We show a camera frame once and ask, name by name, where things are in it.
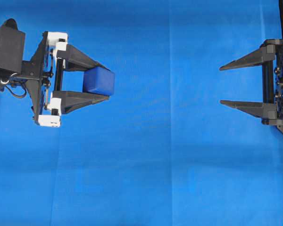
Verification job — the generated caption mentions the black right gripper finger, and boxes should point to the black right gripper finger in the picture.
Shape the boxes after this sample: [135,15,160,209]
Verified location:
[220,100,277,124]
[219,44,276,71]

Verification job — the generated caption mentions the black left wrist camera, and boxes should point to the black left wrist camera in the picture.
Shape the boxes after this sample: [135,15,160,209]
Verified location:
[0,18,25,73]

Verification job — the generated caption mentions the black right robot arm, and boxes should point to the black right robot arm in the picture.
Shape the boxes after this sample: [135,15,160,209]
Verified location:
[220,39,283,134]

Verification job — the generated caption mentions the blue table cloth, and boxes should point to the blue table cloth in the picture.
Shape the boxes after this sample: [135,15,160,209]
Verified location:
[0,0,283,226]

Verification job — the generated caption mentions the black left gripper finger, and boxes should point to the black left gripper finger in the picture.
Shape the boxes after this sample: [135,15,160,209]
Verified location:
[57,44,109,71]
[53,91,109,115]

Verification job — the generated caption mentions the blue block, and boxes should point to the blue block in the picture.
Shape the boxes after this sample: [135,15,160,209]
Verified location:
[83,66,115,96]

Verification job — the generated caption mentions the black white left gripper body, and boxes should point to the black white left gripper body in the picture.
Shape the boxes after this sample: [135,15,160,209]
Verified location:
[21,32,68,128]

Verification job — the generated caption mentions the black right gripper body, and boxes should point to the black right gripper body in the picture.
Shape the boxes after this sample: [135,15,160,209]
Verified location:
[261,39,283,125]

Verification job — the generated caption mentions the black left camera cable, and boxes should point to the black left camera cable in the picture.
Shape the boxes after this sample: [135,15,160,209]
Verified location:
[0,72,29,99]

